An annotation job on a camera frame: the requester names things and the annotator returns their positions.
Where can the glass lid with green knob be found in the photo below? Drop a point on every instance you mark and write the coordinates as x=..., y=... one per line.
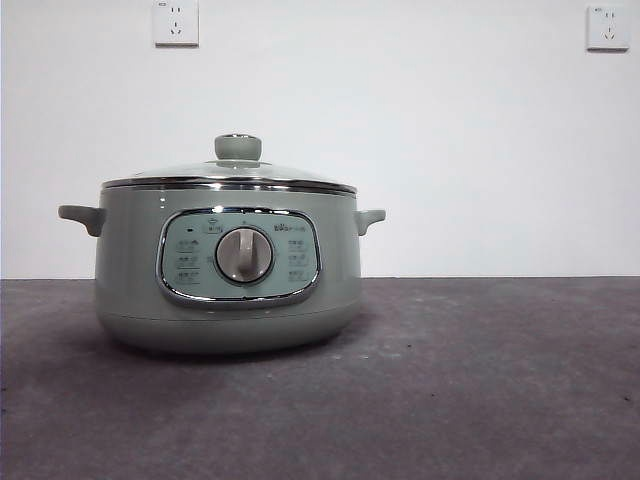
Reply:
x=238, y=148

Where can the pale green electric pot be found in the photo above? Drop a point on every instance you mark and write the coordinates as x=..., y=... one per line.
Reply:
x=132, y=270

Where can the white wall socket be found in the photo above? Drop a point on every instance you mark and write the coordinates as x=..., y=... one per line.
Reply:
x=176, y=22
x=608, y=27

